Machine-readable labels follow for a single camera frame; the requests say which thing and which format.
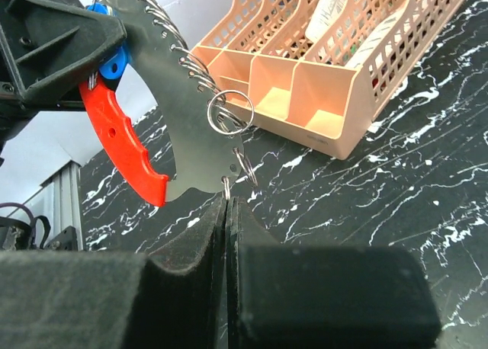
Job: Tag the white packaged card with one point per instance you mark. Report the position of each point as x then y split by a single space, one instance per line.
322 18

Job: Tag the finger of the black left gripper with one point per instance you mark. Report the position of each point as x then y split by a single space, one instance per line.
49 47

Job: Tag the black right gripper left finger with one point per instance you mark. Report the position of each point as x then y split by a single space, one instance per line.
109 299

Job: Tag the peach plastic desk organizer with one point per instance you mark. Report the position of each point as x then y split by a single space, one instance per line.
301 90

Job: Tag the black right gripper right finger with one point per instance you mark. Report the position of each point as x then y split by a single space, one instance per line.
322 296

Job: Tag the white label bottle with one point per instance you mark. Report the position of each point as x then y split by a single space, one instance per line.
375 37

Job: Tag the silver key with blue tag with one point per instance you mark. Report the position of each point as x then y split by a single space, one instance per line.
113 67

